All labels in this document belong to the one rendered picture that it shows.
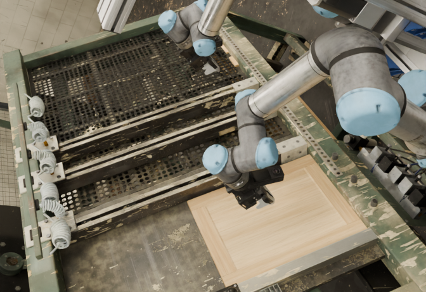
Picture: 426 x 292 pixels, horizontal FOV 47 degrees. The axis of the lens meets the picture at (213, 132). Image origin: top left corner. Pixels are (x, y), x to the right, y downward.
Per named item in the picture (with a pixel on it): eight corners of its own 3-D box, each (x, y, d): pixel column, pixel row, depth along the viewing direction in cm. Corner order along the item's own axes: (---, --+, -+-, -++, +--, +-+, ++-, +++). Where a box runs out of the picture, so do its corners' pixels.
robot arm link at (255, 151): (264, 120, 127) (227, 131, 132) (270, 161, 123) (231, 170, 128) (276, 128, 134) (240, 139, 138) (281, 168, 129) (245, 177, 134)
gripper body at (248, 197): (239, 192, 154) (220, 177, 145) (262, 177, 152) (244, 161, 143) (247, 211, 149) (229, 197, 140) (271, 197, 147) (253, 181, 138)
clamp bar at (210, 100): (261, 95, 244) (258, 56, 228) (25, 178, 222) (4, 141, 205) (253, 85, 251) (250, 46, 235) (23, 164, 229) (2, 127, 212)
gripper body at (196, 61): (191, 62, 199) (175, 44, 190) (208, 49, 197) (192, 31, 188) (197, 73, 194) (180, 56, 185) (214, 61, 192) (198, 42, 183)
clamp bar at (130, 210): (309, 158, 210) (310, 116, 194) (37, 262, 188) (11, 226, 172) (298, 143, 217) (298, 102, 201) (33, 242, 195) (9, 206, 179)
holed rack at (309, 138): (343, 175, 195) (343, 173, 195) (336, 177, 195) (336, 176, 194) (201, 1, 311) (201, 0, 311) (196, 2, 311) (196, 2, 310)
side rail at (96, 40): (201, 24, 312) (198, 9, 305) (30, 77, 292) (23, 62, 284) (197, 18, 318) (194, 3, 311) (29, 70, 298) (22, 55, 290)
